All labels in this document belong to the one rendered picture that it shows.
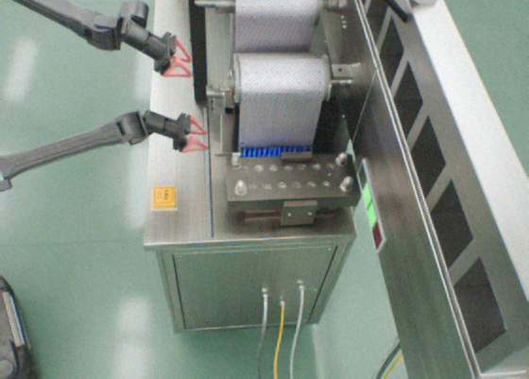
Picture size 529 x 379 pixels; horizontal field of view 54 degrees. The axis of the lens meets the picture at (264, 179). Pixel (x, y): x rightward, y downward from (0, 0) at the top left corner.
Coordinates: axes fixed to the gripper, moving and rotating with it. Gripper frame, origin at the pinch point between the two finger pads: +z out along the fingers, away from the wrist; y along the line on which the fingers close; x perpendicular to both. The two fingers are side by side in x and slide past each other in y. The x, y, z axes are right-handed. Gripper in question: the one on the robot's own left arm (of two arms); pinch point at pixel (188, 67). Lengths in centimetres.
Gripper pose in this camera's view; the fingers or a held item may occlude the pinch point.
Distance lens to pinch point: 144.7
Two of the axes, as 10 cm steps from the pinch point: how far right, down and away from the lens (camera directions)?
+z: 7.2, 3.4, 6.0
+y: 1.0, 8.1, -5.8
